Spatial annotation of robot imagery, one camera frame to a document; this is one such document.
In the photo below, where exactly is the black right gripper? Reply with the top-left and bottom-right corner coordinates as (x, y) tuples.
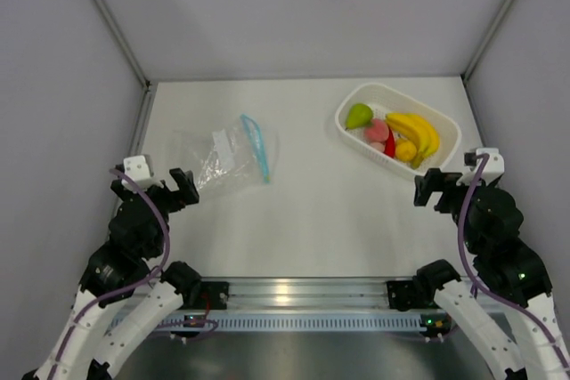
(414, 167), (495, 254)

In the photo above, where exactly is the yellow fake pear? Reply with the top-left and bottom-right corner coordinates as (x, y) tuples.
(395, 138), (418, 164)

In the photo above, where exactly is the yellow fake banana bunch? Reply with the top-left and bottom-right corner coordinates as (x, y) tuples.
(385, 112), (440, 169)

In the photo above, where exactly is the red fake chili pepper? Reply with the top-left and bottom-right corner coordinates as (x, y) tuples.
(383, 128), (395, 158)

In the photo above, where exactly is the small pink fake fruit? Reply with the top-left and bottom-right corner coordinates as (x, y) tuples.
(370, 141), (385, 153)

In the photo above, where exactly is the pink fake peach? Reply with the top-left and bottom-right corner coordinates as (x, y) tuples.
(363, 118), (390, 143)

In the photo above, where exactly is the clear zip top bag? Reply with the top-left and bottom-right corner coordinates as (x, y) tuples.
(167, 114), (280, 201)

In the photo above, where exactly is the green fake pear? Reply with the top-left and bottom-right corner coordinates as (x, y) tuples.
(345, 103), (374, 130)

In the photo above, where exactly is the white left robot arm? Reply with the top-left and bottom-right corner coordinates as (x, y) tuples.
(24, 166), (201, 379)

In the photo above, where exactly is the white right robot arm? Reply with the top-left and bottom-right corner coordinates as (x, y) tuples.
(412, 168), (569, 379)

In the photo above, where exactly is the white perforated plastic basket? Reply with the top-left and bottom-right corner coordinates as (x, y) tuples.
(335, 83), (461, 181)

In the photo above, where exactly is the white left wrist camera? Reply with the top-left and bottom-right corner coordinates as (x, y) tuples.
(123, 155), (158, 190)

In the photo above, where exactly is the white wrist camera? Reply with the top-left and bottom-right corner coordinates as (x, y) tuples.
(123, 155), (158, 190)
(458, 147), (505, 186)

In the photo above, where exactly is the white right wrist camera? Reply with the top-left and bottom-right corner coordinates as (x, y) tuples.
(458, 147), (505, 186)

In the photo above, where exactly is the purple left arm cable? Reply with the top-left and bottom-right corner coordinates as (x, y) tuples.
(44, 167), (220, 380)

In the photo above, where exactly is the white slotted cable duct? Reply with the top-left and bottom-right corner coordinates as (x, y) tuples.
(110, 312), (428, 332)

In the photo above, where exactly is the aluminium mounting rail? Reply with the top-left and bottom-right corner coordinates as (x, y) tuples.
(183, 277), (407, 314)

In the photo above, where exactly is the aluminium frame post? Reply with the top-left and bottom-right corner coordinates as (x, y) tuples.
(461, 0), (517, 86)
(91, 0), (150, 89)

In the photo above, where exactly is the right aluminium frame post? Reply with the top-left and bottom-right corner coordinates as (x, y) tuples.
(461, 0), (517, 86)

